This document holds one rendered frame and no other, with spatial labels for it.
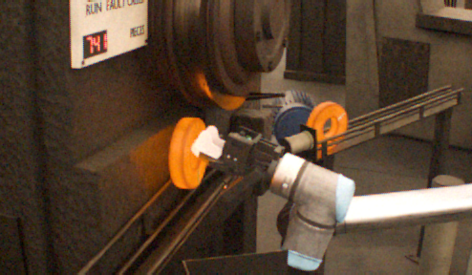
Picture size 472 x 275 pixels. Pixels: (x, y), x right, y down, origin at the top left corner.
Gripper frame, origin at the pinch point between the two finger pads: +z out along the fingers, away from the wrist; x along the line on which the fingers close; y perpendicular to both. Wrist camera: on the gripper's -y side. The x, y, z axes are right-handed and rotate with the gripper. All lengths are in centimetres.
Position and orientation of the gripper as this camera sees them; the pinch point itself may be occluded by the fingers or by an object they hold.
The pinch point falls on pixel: (189, 144)
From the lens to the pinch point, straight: 135.3
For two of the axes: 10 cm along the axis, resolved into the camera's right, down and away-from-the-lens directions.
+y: 2.6, -8.8, -4.0
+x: -3.5, 3.0, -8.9
